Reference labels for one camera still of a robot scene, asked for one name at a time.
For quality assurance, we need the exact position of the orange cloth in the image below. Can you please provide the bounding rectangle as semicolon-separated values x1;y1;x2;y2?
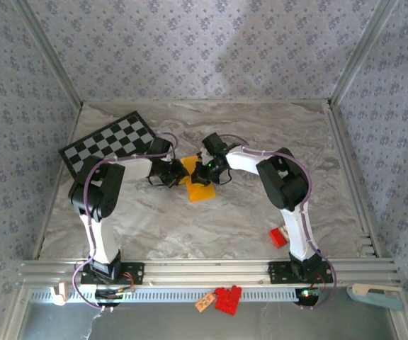
180;154;217;203

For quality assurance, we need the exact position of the teal and beige hand tool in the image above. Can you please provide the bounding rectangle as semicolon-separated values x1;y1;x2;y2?
346;283;405;312

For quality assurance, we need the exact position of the beige hook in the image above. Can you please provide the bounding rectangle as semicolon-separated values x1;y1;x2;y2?
50;281;69;306

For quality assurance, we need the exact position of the aluminium corner post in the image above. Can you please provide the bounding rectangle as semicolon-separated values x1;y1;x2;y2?
329;0;400;106
11;0;84;107

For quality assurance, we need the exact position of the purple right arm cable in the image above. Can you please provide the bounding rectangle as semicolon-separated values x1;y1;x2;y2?
221;133;339;311

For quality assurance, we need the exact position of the aluminium side rail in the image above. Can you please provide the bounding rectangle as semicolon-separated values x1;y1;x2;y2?
326;101;382;258

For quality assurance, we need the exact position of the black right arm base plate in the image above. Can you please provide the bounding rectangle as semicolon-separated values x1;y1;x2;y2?
267;260;334;285

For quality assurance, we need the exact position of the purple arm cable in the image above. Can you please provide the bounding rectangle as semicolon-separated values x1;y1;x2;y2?
221;133;339;311
72;132;179;312

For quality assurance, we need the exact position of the grey slotted cable duct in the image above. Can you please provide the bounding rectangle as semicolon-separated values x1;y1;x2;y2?
26;285;302;304

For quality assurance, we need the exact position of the red block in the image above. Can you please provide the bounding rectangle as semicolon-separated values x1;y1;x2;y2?
269;228;290;249

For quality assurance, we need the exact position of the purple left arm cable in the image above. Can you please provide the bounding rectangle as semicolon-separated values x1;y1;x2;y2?
72;132;179;312

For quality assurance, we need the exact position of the black and grey checkerboard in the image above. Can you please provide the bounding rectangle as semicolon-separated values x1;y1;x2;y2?
57;110;159;178

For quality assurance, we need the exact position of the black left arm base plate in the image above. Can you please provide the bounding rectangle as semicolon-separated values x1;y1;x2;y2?
80;261;145;286

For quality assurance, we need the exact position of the red toy brick piece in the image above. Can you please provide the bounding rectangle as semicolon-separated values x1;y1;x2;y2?
213;285;243;316

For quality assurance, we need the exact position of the orange tag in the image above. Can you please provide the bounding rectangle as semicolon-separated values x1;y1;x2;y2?
195;290;215;313

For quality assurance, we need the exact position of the aluminium profile rail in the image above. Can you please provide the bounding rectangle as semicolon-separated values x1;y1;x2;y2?
16;258;402;288

